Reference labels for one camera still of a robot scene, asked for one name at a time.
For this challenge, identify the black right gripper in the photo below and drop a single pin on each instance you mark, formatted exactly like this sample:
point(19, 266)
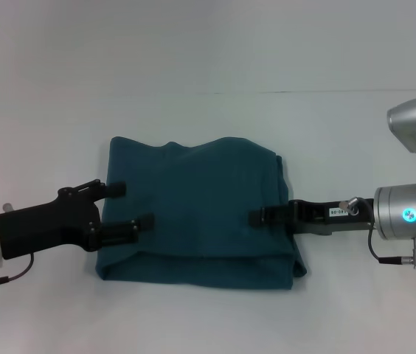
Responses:
point(333, 215)

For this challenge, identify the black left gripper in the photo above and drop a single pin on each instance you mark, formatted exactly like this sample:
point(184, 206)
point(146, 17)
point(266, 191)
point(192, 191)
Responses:
point(49, 225)

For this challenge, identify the teal blue shirt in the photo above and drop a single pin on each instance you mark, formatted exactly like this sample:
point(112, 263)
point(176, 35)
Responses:
point(200, 214)

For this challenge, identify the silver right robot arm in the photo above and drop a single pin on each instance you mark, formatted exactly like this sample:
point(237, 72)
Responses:
point(414, 191)

